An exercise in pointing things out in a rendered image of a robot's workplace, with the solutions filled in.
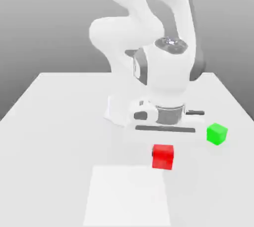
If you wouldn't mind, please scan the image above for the small red cube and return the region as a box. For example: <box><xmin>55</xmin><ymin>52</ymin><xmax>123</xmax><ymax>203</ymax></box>
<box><xmin>151</xmin><ymin>144</ymin><xmax>175</xmax><ymax>171</ymax></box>

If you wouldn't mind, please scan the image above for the small green cube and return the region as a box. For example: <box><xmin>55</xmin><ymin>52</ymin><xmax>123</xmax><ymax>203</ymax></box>
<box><xmin>206</xmin><ymin>122</ymin><xmax>229</xmax><ymax>146</ymax></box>

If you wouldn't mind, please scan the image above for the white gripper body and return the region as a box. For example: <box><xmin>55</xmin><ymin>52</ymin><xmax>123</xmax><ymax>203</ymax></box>
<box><xmin>127</xmin><ymin>120</ymin><xmax>205</xmax><ymax>141</ymax></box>

